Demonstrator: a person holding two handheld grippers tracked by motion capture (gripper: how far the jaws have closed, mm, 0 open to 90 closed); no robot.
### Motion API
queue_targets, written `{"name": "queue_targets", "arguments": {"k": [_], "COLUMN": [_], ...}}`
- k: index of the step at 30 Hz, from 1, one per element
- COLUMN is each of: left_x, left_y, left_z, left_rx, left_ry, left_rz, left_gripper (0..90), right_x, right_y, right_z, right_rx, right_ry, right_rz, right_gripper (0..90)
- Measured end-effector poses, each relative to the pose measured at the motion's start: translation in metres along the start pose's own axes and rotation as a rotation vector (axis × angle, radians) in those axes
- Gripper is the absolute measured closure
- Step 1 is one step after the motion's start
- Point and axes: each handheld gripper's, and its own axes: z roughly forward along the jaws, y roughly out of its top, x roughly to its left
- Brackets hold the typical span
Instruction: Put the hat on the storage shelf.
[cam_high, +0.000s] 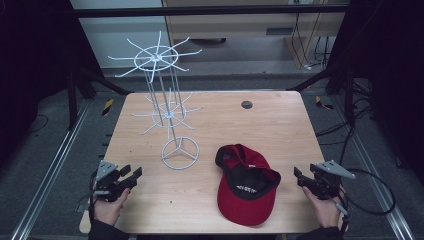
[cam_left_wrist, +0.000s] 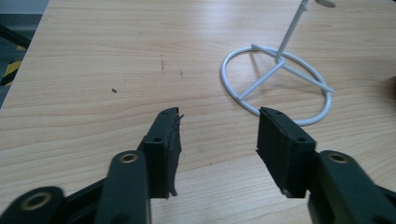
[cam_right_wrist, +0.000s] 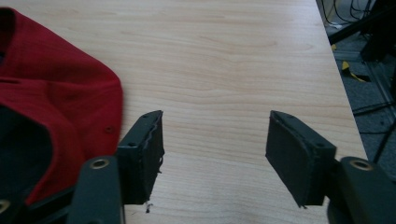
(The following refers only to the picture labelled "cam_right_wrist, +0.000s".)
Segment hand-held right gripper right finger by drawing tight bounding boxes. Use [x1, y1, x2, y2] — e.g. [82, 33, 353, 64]
[264, 109, 338, 208]

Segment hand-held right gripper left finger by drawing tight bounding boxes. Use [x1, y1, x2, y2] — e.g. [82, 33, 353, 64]
[115, 109, 165, 205]

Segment red shirt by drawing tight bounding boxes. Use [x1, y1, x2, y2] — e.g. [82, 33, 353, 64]
[0, 7, 124, 206]

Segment yellow tape strip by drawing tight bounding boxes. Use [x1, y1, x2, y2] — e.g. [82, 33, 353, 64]
[330, 44, 368, 83]

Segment black metal stand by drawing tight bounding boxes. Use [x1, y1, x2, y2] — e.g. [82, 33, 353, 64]
[328, 0, 396, 63]

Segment black cables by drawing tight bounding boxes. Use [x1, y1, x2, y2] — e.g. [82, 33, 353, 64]
[320, 0, 377, 25]

